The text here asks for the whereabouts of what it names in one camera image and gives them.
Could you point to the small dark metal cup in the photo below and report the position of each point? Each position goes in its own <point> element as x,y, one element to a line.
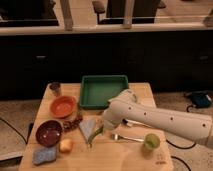
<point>55,87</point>

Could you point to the metal fork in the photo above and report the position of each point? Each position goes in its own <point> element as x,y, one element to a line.
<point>119,137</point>

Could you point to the blue sponge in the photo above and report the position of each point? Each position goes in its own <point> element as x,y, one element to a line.
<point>44,155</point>

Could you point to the light green cup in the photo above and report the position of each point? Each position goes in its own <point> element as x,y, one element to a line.
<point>152,142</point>

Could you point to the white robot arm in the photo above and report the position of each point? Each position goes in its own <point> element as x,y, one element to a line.
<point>194,127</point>

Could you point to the green chili pepper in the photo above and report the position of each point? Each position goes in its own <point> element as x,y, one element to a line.
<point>94,134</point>

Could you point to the grey blue triangular cloth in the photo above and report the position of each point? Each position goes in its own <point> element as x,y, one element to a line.
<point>87,129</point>

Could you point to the blue black device on floor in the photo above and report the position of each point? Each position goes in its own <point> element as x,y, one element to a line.
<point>199,99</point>

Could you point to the brown dried chili bunch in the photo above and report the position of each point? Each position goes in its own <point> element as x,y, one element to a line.
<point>72,125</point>

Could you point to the orange red bowl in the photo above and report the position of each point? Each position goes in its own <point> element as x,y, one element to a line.
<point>62,106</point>

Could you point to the dark maroon bowl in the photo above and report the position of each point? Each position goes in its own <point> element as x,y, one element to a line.
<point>49,133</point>

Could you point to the green plastic tray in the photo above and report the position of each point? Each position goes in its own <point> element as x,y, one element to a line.
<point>96,90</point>

